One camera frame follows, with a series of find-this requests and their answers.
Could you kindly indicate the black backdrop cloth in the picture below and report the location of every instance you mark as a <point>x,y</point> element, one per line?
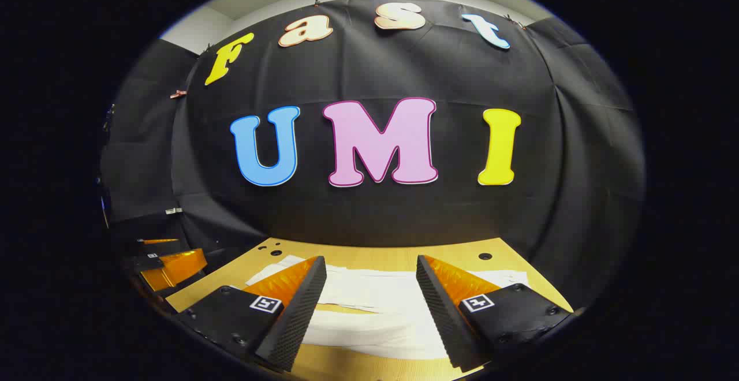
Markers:
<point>404,213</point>

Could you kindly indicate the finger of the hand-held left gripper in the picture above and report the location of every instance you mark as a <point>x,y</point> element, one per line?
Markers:
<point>161,246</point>
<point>173,268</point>

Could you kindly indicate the white jeans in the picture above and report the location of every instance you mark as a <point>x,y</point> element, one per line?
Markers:
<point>375,288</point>

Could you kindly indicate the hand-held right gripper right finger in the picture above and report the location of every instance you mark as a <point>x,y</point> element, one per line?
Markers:
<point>444,317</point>

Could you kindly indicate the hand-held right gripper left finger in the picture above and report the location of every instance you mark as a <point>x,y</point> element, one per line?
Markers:
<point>297,312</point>

